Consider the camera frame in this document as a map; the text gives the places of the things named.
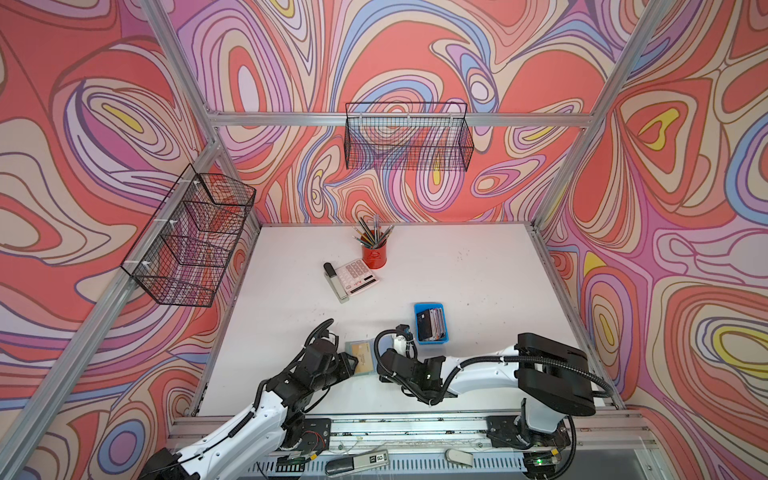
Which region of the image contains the tan gold credit card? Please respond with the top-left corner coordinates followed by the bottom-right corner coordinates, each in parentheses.
top-left (349, 343), bottom-right (374, 376)

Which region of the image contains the blue plastic card tray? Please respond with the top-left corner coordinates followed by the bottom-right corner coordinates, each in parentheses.
top-left (414, 303), bottom-right (449, 345)

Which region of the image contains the black wire basket left wall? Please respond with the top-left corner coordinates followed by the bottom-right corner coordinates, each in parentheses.
top-left (121, 165), bottom-right (256, 307)

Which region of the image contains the black wire basket back wall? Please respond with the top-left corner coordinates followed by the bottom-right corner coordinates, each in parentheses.
top-left (344, 101), bottom-right (475, 172)

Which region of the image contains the pink calculator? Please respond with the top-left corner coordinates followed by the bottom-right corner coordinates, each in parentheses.
top-left (335, 259), bottom-right (379, 296)

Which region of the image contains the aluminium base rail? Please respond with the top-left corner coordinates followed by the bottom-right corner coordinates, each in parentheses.
top-left (301, 409), bottom-right (653, 454)

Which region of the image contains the pens and pencils bunch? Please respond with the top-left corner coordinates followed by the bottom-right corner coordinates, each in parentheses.
top-left (356, 216), bottom-right (394, 250)

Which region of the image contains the green card holder wallet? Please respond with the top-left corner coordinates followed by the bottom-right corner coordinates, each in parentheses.
top-left (344, 339), bottom-right (378, 378)

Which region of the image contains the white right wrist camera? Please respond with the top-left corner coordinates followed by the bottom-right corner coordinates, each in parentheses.
top-left (393, 324), bottom-right (418, 358)

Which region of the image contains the grey stapler black tip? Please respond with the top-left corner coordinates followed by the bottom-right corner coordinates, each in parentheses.
top-left (323, 262), bottom-right (349, 303)

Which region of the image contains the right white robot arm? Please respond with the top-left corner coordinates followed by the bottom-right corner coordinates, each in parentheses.
top-left (372, 325), bottom-right (614, 434)

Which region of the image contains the black wire basket wall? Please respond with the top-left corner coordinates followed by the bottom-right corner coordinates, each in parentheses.
top-left (344, 101), bottom-right (475, 172)
top-left (121, 165), bottom-right (256, 307)

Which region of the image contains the small grey oval object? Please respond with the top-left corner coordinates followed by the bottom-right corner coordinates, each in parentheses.
top-left (445, 449), bottom-right (474, 468)

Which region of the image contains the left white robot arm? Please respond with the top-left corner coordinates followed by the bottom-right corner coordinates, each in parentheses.
top-left (139, 334), bottom-right (358, 479)

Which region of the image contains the stack of credit cards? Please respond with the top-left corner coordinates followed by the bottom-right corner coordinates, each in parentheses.
top-left (416, 308), bottom-right (446, 342)

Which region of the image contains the grey remote device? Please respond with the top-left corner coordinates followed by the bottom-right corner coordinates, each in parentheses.
top-left (325, 450), bottom-right (390, 478)

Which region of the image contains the red metal pen cup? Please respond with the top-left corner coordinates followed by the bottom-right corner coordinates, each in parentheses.
top-left (362, 242), bottom-right (387, 270)

